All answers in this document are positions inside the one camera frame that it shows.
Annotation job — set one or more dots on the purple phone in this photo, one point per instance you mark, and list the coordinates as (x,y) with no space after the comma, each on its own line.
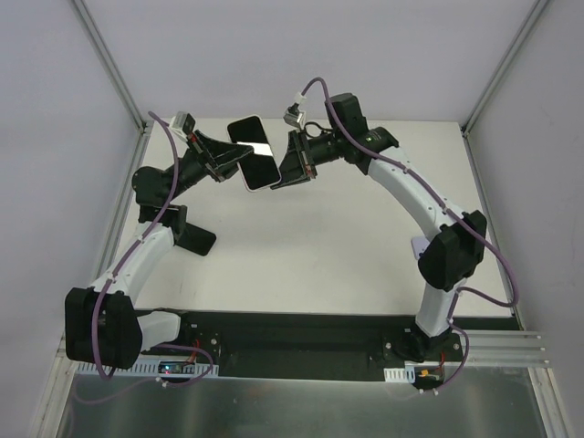
(419,245)

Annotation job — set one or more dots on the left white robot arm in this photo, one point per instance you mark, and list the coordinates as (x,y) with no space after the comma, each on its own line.
(102,325)

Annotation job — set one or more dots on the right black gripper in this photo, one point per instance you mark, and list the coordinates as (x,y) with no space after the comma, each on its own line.
(302,155)

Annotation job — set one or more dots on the aluminium frame post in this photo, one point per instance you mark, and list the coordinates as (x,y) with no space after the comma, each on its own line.
(528,25)
(108,63)

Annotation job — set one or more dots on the white cable duct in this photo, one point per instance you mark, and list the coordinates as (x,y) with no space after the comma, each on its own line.
(168,368)
(400,375)

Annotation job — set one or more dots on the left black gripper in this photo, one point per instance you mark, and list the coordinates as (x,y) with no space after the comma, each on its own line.
(206,156)

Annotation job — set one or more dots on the right aluminium frame post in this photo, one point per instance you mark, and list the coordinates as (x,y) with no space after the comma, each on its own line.
(528,25)

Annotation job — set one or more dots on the right white cable duct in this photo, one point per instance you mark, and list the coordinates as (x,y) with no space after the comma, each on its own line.
(400,375)

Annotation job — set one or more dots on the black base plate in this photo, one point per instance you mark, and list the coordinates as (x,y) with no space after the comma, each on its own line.
(319,347)

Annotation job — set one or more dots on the left white cable duct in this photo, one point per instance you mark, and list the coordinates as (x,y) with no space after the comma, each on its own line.
(168,368)

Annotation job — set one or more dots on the left aluminium frame post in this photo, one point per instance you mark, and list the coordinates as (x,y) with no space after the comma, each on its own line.
(108,63)

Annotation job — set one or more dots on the aluminium rail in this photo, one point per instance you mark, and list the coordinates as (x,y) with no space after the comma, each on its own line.
(507,349)

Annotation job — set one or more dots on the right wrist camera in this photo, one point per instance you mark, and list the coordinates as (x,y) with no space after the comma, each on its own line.
(294,117)

